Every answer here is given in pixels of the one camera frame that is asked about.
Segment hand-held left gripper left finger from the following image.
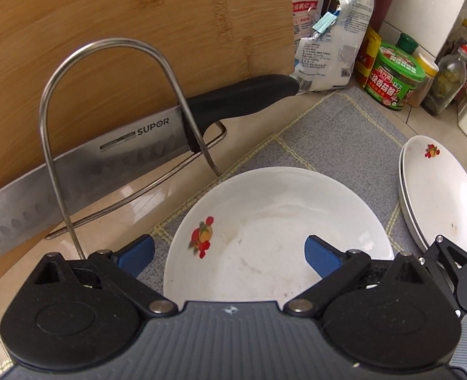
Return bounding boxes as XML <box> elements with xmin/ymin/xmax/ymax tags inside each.
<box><xmin>23</xmin><ymin>234</ymin><xmax>179</xmax><ymax>319</ymax></box>

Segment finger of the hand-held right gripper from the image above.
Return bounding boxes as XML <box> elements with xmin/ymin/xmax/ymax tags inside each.
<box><xmin>419</xmin><ymin>236</ymin><xmax>467</xmax><ymax>319</ymax></box>

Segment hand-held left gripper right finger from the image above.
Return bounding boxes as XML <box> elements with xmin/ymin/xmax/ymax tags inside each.
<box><xmin>282</xmin><ymin>235</ymin><xmax>432</xmax><ymax>318</ymax></box>

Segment white fruit print plate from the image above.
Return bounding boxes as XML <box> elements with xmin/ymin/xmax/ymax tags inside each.
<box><xmin>163</xmin><ymin>167</ymin><xmax>395</xmax><ymax>309</ymax></box>
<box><xmin>398</xmin><ymin>150</ymin><xmax>432</xmax><ymax>252</ymax></box>
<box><xmin>400</xmin><ymin>135</ymin><xmax>467</xmax><ymax>260</ymax></box>

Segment blue grey checked cloth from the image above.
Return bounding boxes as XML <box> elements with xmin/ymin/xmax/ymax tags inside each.
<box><xmin>0</xmin><ymin>86</ymin><xmax>467</xmax><ymax>380</ymax></box>

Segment green lid sauce jar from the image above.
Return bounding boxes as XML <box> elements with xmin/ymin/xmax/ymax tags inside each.
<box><xmin>365</xmin><ymin>41</ymin><xmax>428</xmax><ymax>112</ymax></box>

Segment small yellow lid jar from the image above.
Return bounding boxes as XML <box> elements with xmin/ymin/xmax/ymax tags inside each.
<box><xmin>408</xmin><ymin>53</ymin><xmax>440</xmax><ymax>109</ymax></box>

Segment white printed bag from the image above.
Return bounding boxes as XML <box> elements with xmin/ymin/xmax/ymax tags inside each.
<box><xmin>294</xmin><ymin>0</ymin><xmax>377</xmax><ymax>95</ymax></box>

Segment yellow seasoning box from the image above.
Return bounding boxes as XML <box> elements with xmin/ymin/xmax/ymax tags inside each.
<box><xmin>355</xmin><ymin>26</ymin><xmax>383</xmax><ymax>90</ymax></box>

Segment green cap bottle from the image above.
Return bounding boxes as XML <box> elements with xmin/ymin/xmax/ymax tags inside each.
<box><xmin>398</xmin><ymin>33</ymin><xmax>419</xmax><ymax>54</ymax></box>

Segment teal clip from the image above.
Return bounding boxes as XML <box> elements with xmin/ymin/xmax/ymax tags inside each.
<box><xmin>312</xmin><ymin>11</ymin><xmax>339</xmax><ymax>35</ymax></box>

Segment bamboo cutting board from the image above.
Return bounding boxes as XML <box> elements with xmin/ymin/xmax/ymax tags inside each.
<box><xmin>0</xmin><ymin>0</ymin><xmax>302</xmax><ymax>291</ymax></box>

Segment black handle kitchen knife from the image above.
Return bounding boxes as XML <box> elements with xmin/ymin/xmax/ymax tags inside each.
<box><xmin>0</xmin><ymin>74</ymin><xmax>301</xmax><ymax>265</ymax></box>

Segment metal wire rack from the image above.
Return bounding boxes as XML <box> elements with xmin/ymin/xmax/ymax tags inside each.
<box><xmin>39</xmin><ymin>39</ymin><xmax>228</xmax><ymax>260</ymax></box>

